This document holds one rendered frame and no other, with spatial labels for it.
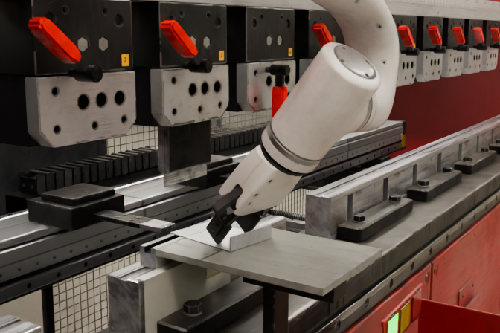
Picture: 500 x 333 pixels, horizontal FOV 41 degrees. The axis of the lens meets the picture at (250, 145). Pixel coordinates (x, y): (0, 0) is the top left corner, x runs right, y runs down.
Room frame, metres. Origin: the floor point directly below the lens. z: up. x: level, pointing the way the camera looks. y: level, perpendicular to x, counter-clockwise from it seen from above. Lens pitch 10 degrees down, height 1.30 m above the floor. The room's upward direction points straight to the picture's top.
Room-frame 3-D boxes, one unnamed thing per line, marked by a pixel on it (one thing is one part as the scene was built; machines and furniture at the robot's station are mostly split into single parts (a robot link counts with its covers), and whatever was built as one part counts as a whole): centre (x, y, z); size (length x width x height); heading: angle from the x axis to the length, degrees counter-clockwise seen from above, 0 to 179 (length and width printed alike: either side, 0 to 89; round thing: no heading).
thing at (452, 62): (1.96, -0.56, 1.26); 0.15 x 0.09 x 0.17; 146
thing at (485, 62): (2.30, -0.78, 1.26); 0.15 x 0.09 x 0.17; 146
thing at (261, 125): (1.85, 0.00, 1.02); 0.44 x 0.06 x 0.04; 146
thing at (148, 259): (1.00, 0.09, 0.99); 0.20 x 0.03 x 0.03; 146
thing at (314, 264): (0.90, -0.03, 1.00); 0.26 x 0.18 x 0.01; 56
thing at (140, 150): (1.38, 0.31, 1.02); 0.37 x 0.06 x 0.04; 146
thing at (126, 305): (1.03, 0.07, 0.92); 0.39 x 0.06 x 0.10; 146
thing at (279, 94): (1.08, -0.04, 1.20); 0.04 x 0.02 x 0.10; 56
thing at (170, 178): (0.99, 0.10, 1.13); 0.10 x 0.02 x 0.10; 146
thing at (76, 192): (1.07, 0.23, 1.01); 0.26 x 0.12 x 0.05; 56
